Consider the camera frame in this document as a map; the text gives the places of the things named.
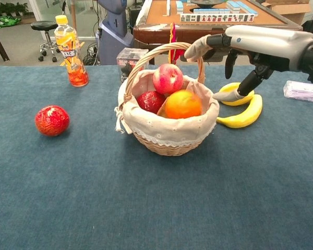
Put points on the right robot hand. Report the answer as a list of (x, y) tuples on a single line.
[(266, 44)]

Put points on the orange fruit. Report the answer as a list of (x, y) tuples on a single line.
[(183, 104)]

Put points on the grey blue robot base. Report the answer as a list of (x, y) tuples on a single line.
[(114, 31)]

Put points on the wicker basket with cloth liner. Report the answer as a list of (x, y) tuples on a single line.
[(169, 130)]

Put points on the cardboard box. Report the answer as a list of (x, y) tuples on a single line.
[(289, 9)]

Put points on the row of face-up mahjong tiles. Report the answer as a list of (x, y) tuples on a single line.
[(216, 18)]

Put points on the yellow starfruit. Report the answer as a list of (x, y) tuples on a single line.
[(228, 87)]

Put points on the clear box with purple contents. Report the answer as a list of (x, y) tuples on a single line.
[(302, 91)]

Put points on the row of blue-backed mahjong tiles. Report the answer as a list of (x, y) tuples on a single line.
[(211, 11)]

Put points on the black round dish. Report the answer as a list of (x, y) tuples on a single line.
[(206, 2)]

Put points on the yellow banana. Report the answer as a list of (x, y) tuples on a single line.
[(246, 117)]

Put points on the red yellow feather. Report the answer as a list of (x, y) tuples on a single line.
[(174, 36)]

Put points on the pink red peach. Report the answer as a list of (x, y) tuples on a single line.
[(168, 78)]

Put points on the brown mahjong table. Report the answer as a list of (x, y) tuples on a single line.
[(156, 34)]

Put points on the red textured ball fruit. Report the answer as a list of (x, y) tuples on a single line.
[(52, 120), (150, 101)]

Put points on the clear box with black item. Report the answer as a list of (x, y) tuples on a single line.
[(127, 61)]

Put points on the teal blue tablecloth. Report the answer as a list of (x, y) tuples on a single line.
[(156, 195)]

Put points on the iced tea bottle yellow cap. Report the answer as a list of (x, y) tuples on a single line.
[(71, 57)]

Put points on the black round stool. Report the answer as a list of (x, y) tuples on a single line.
[(45, 26)]

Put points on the green potted plants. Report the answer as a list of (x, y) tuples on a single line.
[(5, 11)]

